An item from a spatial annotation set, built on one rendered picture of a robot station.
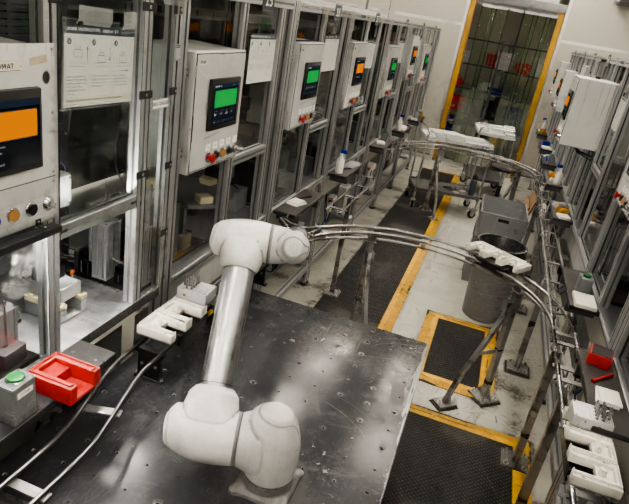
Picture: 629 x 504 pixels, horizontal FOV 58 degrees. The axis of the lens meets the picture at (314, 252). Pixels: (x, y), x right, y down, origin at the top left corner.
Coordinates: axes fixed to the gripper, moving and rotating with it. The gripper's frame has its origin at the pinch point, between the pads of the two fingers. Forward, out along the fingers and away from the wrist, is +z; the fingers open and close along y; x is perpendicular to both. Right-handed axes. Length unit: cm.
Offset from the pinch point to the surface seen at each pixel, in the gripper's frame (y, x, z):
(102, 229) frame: -71, 0, -65
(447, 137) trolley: 139, -5, 405
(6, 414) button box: -60, -18, -146
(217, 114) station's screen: -43, 46, -32
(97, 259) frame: -72, -13, -64
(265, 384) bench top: 3, -39, -79
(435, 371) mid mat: 108, -97, 56
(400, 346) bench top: 58, -34, -34
